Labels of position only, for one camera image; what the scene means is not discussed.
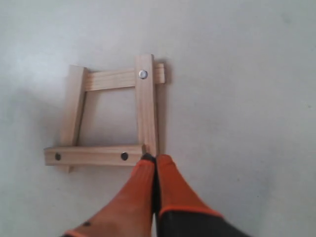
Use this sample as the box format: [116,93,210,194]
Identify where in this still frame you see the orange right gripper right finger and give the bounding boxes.
[157,155,248,237]

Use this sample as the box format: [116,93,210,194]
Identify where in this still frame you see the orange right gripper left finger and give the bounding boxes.
[63,154,155,237]

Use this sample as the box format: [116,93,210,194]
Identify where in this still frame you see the wooden stick with holes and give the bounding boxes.
[44,144,145,166]

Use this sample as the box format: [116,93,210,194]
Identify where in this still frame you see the plain wooden stick top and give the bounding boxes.
[83,63,165,93]

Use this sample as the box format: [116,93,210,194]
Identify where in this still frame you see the plain wooden stick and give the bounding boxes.
[58,64,88,174]
[83,63,165,93]

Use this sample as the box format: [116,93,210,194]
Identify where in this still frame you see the light wooden slat with screw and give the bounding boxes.
[135,54,158,156]

